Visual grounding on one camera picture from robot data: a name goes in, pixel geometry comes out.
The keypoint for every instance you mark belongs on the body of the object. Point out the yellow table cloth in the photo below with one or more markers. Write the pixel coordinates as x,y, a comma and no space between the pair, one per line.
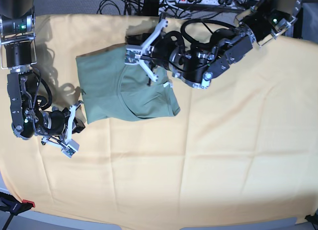
244,150

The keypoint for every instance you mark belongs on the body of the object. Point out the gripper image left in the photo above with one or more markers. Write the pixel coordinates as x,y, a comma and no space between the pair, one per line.
58,126

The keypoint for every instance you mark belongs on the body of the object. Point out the black clamp right corner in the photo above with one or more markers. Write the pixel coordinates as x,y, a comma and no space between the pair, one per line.
313,219

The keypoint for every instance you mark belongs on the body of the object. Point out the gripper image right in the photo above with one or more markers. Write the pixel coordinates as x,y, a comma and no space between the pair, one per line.
166,50

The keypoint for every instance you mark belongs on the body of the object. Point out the green T-shirt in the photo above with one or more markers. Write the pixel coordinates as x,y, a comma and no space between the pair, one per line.
112,89

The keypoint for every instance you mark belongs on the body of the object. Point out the white power strip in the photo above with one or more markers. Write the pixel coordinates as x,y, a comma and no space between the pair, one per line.
202,2

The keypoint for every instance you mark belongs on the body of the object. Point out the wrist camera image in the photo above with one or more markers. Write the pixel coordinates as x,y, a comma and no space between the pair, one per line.
71,148
132,57

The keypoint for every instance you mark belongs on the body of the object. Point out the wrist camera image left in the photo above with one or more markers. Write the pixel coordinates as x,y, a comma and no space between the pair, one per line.
71,148

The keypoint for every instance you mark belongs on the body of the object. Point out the black stand post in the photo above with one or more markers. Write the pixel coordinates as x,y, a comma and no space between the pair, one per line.
148,8

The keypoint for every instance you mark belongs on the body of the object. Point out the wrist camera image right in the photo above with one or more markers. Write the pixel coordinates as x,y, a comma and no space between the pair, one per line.
132,57

